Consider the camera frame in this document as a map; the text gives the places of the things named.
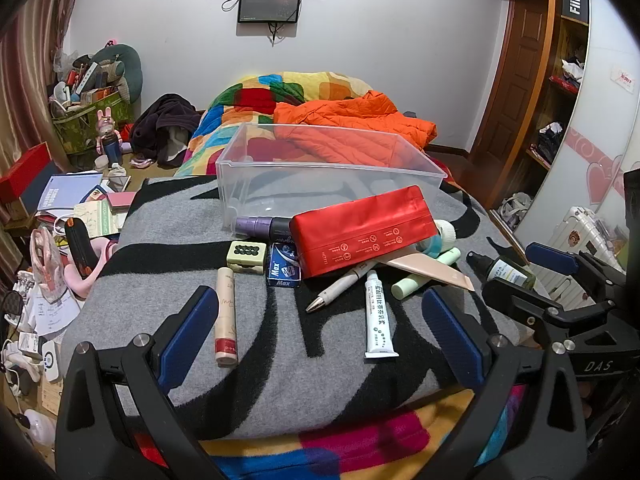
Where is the orange padded jacket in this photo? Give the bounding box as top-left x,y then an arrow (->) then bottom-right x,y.
272,90 -> 438,171

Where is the white pen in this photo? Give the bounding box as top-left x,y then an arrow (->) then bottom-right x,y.
305,260 -> 381,315

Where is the black and orange tool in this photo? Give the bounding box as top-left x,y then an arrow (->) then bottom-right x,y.
64,217 -> 98,278

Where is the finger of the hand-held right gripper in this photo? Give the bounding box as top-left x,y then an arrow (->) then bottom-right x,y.
482,276 -> 621,343
525,241 -> 628,301

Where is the white sliding door with hearts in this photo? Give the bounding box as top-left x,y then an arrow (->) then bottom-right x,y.
515,0 -> 640,261

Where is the green neck cushion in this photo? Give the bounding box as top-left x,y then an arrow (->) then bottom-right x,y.
92,44 -> 143,103

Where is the striped curtain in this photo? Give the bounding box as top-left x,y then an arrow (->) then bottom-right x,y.
0,0 -> 88,201

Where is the white ointment tube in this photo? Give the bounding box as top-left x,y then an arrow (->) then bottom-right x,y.
364,269 -> 400,359

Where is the dark purple robe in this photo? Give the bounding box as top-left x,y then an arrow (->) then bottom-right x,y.
131,92 -> 201,168

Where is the green storage box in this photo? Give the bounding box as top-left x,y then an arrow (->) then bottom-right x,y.
52,87 -> 133,156

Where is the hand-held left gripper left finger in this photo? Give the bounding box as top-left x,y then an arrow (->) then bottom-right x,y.
55,285 -> 226,480

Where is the small green box with dots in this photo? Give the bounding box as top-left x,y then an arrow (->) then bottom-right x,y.
226,240 -> 266,275

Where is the grey and black blanket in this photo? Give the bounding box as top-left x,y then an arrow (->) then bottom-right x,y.
60,175 -> 546,441

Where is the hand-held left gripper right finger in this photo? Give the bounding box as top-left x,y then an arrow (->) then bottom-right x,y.
420,287 -> 588,480

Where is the blue tape roll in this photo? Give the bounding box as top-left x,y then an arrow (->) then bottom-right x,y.
417,235 -> 443,260

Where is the blue water bottle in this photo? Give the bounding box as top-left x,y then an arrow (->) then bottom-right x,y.
102,132 -> 123,166

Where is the pink cosmetic tube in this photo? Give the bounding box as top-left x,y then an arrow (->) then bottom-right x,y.
214,266 -> 239,367

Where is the light green tube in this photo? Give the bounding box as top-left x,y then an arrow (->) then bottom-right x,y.
391,247 -> 461,301

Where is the dark green dropper bottle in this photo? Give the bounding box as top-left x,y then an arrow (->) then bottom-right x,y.
466,251 -> 537,291

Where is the peach cosmetic tube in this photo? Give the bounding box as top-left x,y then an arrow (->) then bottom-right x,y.
382,252 -> 476,292

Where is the white tape roll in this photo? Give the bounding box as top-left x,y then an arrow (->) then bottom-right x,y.
432,219 -> 457,246

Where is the red box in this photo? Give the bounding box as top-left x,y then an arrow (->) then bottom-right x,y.
0,142 -> 53,201

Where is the pink bag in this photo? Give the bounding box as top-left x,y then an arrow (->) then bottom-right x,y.
30,227 -> 66,301

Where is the blue notebook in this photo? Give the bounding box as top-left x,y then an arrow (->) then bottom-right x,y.
36,172 -> 103,211

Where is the colourful checked blanket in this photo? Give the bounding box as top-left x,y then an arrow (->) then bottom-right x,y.
125,71 -> 528,480

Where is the red foil pouch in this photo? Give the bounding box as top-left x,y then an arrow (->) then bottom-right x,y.
289,185 -> 440,281

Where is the white suitcase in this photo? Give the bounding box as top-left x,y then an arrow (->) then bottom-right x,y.
542,206 -> 631,311

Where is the wooden wardrobe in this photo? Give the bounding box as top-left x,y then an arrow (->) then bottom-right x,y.
470,0 -> 591,226

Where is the small wall monitor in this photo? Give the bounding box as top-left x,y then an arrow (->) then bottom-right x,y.
237,0 -> 303,24

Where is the white cloth bag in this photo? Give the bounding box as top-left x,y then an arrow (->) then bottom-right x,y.
492,192 -> 533,226

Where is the blue staples box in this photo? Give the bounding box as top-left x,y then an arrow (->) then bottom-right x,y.
267,241 -> 303,288

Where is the clear plastic storage bin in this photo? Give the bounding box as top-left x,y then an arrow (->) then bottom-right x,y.
215,122 -> 448,238

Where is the purple bottle with black cap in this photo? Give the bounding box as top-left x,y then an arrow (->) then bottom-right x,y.
234,214 -> 298,251

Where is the pink rabbit toy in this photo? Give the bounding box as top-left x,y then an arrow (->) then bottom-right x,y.
97,109 -> 118,148

